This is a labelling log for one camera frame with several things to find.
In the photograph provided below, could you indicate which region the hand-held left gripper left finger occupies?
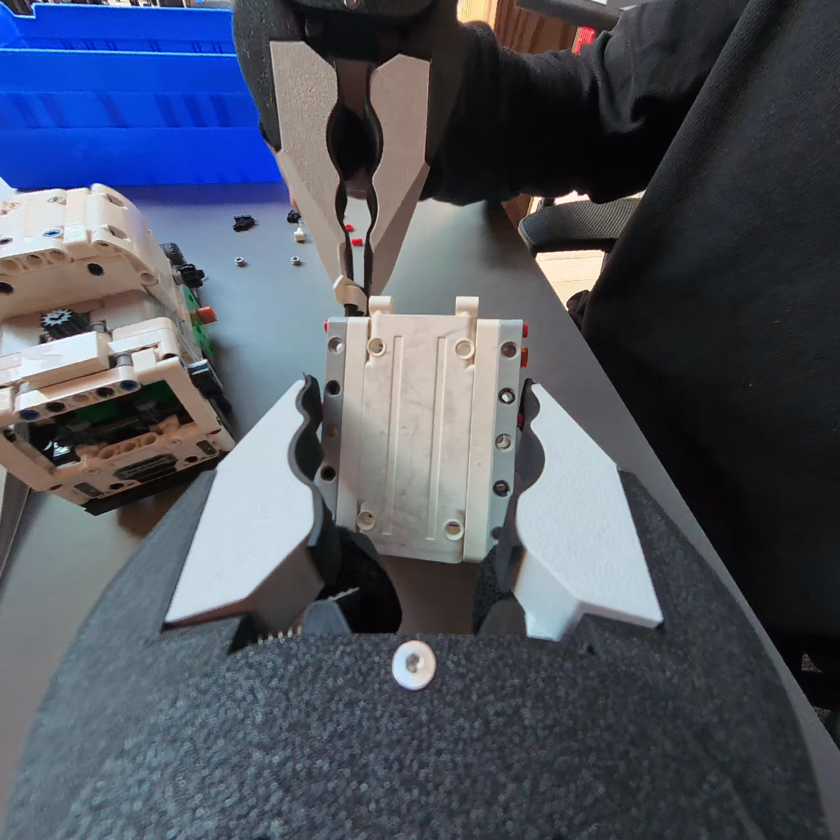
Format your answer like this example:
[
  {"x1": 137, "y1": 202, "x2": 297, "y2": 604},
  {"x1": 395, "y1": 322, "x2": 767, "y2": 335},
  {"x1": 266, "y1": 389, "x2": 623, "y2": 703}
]
[{"x1": 164, "y1": 379, "x2": 327, "y2": 624}]

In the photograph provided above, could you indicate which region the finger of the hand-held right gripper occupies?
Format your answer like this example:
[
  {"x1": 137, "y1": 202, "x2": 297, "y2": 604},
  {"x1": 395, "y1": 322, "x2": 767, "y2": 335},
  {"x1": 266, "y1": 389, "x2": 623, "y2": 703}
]
[
  {"x1": 269, "y1": 41, "x2": 355, "y2": 293},
  {"x1": 363, "y1": 54, "x2": 434, "y2": 298}
]

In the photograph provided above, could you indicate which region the person's black clothed torso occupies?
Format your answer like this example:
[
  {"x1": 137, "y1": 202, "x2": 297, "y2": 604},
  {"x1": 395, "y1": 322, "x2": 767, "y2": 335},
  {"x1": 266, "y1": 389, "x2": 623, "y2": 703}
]
[{"x1": 567, "y1": 0, "x2": 840, "y2": 729}]

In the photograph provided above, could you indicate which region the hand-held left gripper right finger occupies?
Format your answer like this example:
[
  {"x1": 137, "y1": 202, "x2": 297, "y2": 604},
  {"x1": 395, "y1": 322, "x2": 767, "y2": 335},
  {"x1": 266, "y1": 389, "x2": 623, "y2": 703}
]
[{"x1": 512, "y1": 382, "x2": 665, "y2": 642}]

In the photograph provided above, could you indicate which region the blue plastic bin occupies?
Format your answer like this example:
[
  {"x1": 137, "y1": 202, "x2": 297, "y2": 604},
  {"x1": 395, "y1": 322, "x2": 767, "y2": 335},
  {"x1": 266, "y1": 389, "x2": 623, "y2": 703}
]
[
  {"x1": 0, "y1": 0, "x2": 238, "y2": 55},
  {"x1": 0, "y1": 45, "x2": 291, "y2": 193}
]

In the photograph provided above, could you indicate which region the white lego tailgate module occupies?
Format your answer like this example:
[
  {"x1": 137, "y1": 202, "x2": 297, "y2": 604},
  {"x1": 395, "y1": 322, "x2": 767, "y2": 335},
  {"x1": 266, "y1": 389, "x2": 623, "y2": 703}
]
[{"x1": 315, "y1": 295, "x2": 534, "y2": 567}]

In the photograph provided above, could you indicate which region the person's right forearm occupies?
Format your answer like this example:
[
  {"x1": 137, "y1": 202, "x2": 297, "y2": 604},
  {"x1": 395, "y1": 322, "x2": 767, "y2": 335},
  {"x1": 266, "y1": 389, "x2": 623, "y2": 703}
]
[{"x1": 420, "y1": 0, "x2": 729, "y2": 206}]

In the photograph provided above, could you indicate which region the black mesh chair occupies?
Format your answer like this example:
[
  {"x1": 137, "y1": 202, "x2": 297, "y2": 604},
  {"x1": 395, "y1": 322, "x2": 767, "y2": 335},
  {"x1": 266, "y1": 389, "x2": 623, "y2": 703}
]
[{"x1": 518, "y1": 196, "x2": 641, "y2": 258}]

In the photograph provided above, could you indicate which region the white green lego truck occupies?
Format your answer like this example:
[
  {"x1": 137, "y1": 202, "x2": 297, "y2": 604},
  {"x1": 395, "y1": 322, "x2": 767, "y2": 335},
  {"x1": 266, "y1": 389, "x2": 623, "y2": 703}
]
[{"x1": 0, "y1": 182, "x2": 238, "y2": 517}]

